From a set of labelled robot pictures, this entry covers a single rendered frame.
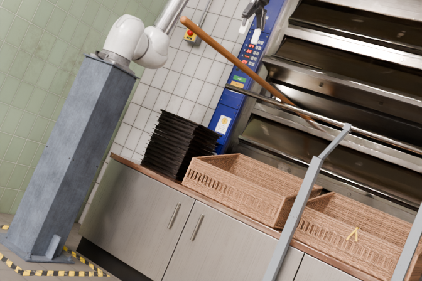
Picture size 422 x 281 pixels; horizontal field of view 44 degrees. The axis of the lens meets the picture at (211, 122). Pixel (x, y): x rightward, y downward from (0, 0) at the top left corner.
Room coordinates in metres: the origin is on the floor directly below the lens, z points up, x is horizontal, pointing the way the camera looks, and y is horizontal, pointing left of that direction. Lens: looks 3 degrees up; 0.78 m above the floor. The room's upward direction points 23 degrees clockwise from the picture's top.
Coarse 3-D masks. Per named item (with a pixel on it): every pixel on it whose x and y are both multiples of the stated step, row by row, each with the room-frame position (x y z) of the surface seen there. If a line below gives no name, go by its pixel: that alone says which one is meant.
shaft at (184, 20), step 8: (184, 16) 1.86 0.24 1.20; (184, 24) 1.87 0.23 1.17; (192, 24) 1.89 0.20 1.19; (200, 32) 1.95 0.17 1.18; (208, 40) 2.01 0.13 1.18; (216, 48) 2.07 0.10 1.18; (224, 48) 2.11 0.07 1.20; (224, 56) 2.16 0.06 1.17; (232, 56) 2.18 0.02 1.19; (240, 64) 2.25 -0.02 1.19; (248, 72) 2.33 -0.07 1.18; (256, 80) 2.42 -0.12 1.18; (264, 80) 2.48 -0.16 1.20; (272, 88) 2.56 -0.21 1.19; (280, 96) 2.66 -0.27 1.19; (296, 112) 2.91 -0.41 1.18; (312, 120) 3.10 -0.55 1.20
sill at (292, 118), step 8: (256, 104) 3.17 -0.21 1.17; (272, 112) 3.11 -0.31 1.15; (280, 112) 3.08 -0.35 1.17; (296, 120) 3.02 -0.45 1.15; (304, 120) 3.00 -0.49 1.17; (312, 128) 2.97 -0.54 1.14; (320, 128) 2.94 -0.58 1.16; (328, 128) 2.92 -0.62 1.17; (336, 136) 2.89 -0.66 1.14; (352, 136) 2.85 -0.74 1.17; (360, 144) 2.82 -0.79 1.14; (368, 144) 2.80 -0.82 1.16; (376, 144) 2.78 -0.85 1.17; (384, 152) 2.75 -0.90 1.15; (392, 152) 2.73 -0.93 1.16; (400, 152) 2.71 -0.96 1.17; (408, 160) 2.68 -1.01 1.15; (416, 160) 2.66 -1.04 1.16
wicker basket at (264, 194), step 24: (192, 168) 2.71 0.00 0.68; (216, 168) 2.64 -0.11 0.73; (240, 168) 3.07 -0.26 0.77; (264, 168) 3.02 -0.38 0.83; (216, 192) 2.62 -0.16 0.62; (240, 192) 2.56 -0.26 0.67; (264, 192) 2.50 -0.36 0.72; (288, 192) 2.90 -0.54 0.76; (312, 192) 2.71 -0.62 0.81; (264, 216) 2.47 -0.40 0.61
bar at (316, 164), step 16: (256, 96) 2.76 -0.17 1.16; (304, 112) 2.61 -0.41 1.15; (352, 128) 2.48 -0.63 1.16; (336, 144) 2.41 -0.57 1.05; (400, 144) 2.36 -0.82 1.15; (320, 160) 2.29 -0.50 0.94; (304, 192) 2.29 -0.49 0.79; (304, 208) 2.32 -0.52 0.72; (288, 224) 2.30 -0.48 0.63; (416, 224) 2.05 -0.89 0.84; (288, 240) 2.29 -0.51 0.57; (416, 240) 2.04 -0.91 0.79; (272, 256) 2.31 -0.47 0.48; (400, 256) 2.06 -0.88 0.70; (272, 272) 2.29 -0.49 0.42; (400, 272) 2.05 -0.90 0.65
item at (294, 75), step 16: (272, 64) 3.01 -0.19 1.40; (288, 80) 3.11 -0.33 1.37; (304, 80) 2.99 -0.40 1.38; (320, 80) 2.88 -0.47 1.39; (336, 80) 2.80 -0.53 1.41; (336, 96) 2.96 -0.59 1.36; (352, 96) 2.85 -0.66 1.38; (368, 96) 2.75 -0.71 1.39; (384, 96) 2.66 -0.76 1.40; (400, 112) 2.74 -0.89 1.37; (416, 112) 2.64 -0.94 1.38
